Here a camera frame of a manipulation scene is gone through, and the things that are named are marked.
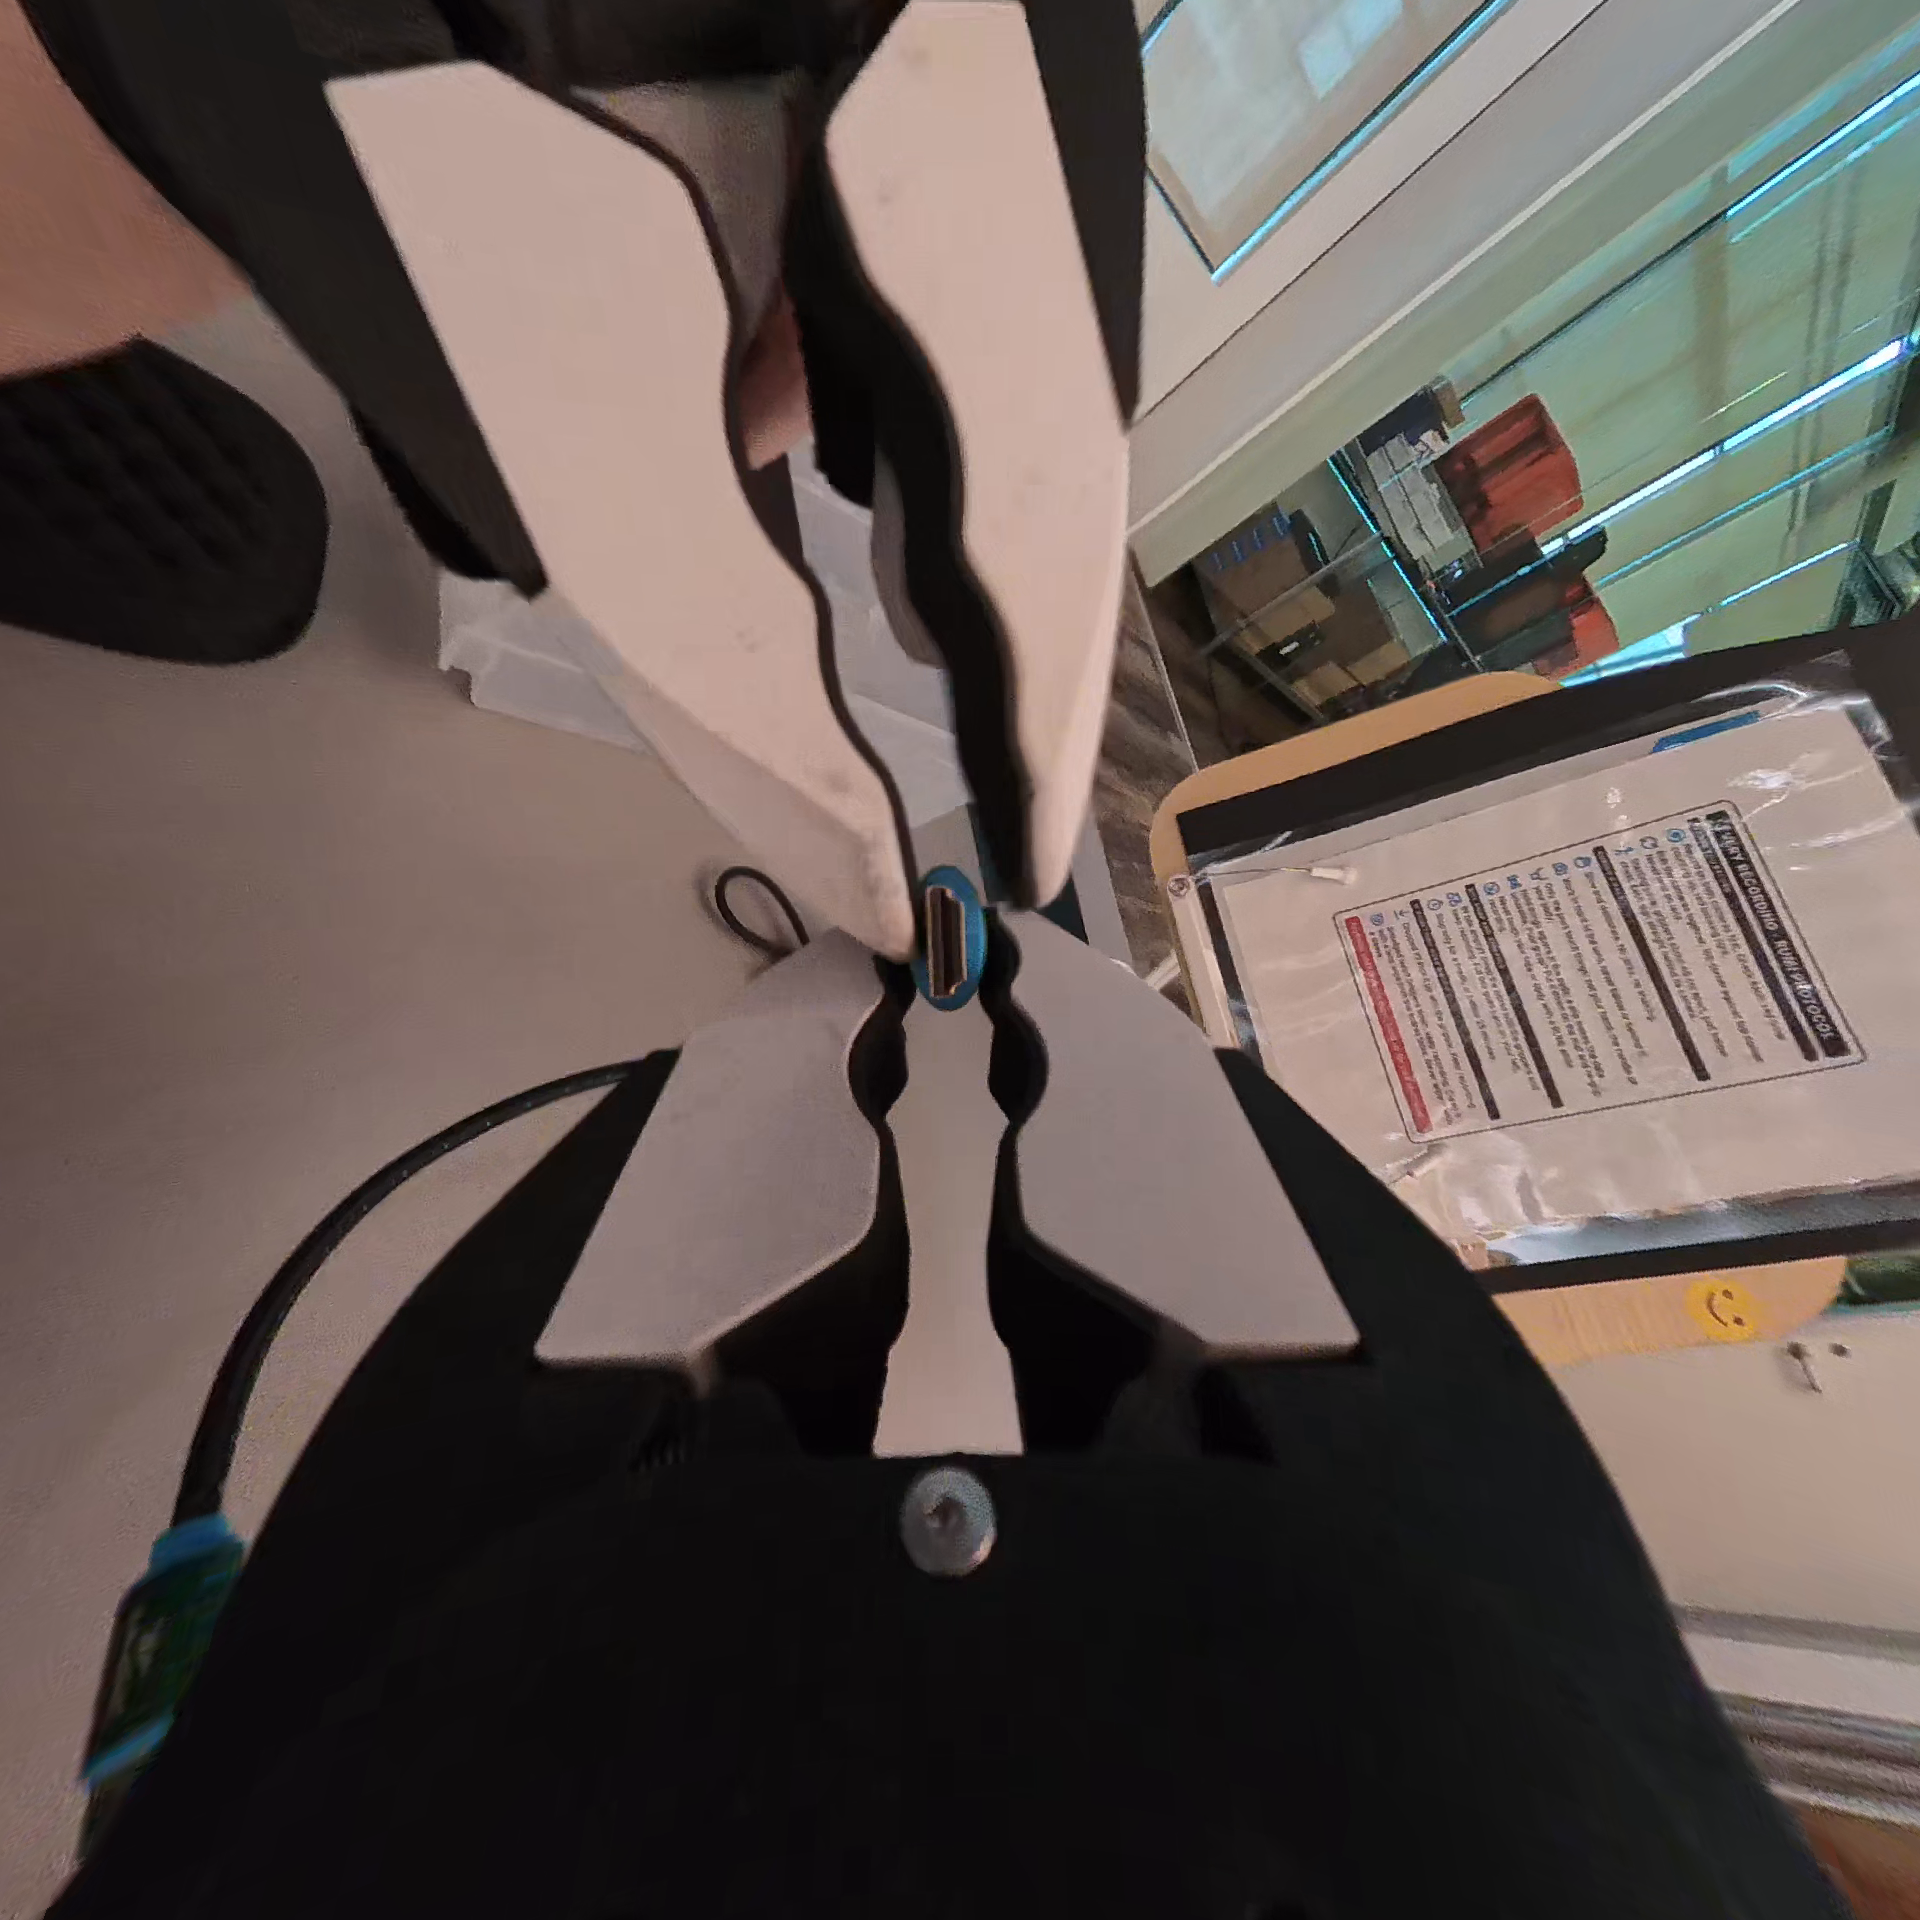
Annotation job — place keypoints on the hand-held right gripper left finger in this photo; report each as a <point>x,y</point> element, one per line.
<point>750,1184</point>

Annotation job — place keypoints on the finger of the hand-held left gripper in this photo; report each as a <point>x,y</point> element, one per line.
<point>1006,374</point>
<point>599,451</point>

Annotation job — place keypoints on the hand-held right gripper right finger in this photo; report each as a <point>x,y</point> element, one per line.
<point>1156,1202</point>

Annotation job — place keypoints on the blue hdmi connector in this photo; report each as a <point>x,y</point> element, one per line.
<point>950,937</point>

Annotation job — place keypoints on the person's left hand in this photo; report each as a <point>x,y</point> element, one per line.
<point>76,197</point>

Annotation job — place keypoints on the translucent plastic box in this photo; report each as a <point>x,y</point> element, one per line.
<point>525,646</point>

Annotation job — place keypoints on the wooden sign board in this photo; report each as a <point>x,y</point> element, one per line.
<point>1621,1305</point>

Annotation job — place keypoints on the laminated instruction sheet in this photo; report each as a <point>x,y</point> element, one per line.
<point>1592,960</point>

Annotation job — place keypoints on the red storage crate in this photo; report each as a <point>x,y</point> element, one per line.
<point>1509,474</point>

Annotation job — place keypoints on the yellow smiley sticker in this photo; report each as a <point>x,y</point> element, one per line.
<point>1723,1312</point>

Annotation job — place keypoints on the small metal screw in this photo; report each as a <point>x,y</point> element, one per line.
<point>1808,1363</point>

